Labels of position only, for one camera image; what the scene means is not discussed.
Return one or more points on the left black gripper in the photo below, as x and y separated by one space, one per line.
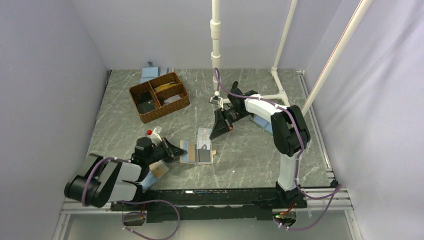
173 151

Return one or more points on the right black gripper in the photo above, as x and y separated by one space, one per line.
222 125

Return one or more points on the tan blue card holder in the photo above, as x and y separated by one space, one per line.
195 156

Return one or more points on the silver grey vip card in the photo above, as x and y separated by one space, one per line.
203 138

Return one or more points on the gold credit card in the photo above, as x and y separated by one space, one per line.
164 86

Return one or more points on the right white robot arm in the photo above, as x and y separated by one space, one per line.
289 131

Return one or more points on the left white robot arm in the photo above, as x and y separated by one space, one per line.
100 180

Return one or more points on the blue orange card holder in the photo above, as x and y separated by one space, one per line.
157 170

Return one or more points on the blue open card holder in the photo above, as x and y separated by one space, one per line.
263 124

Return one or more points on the blue card holder at back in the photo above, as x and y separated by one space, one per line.
151 72

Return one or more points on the brown wicker divided basket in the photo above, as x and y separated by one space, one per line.
167 101

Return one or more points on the black item in basket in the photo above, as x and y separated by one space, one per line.
145 103

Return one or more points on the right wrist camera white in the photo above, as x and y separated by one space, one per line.
216 100

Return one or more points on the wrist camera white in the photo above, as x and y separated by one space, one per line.
216 100
154 134

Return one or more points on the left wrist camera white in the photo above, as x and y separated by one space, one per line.
154 134

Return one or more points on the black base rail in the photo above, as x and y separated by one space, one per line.
258 203

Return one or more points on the white pvc pipe frame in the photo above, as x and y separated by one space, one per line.
251 31

